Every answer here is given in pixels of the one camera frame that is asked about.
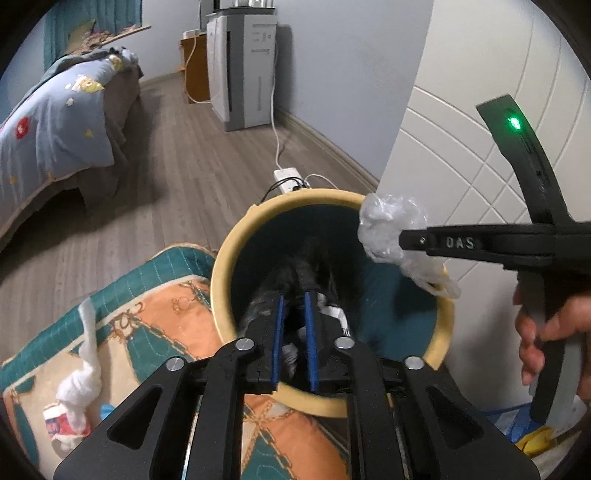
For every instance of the twisted white tissue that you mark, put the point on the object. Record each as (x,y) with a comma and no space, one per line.
(85,378)

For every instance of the teal curtain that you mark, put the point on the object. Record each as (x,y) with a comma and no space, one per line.
(69,27)

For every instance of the white power strip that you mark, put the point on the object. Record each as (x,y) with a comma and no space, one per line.
(287,177)

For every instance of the white panelled door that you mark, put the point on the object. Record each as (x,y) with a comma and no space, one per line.
(461,138)

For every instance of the clear plastic wrap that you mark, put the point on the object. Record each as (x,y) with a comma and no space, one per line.
(383,221)

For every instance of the person's right hand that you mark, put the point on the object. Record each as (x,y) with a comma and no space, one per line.
(554,327)

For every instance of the dark wrapper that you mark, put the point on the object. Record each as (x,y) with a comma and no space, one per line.
(286,272)

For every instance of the teal and orange printed mat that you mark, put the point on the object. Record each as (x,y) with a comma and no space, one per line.
(152,314)

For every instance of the wooden cabinet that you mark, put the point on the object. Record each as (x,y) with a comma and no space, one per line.
(196,69)

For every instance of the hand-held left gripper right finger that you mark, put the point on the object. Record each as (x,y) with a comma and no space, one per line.
(310,341)

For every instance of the yellow packet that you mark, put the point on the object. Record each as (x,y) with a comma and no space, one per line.
(540,441)

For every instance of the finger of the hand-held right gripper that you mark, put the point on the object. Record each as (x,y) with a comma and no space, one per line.
(461,244)

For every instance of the crushed red-print paper cup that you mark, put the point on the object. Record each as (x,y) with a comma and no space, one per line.
(57,422)

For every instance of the yellow-rimmed teal waste bin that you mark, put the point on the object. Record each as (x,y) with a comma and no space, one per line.
(392,318)

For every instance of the small blue scrap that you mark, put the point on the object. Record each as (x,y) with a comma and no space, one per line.
(107,409)

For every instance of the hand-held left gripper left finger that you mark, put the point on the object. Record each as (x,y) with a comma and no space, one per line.
(277,341)

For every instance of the white and grey air purifier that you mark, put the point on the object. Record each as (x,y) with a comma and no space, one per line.
(240,69)

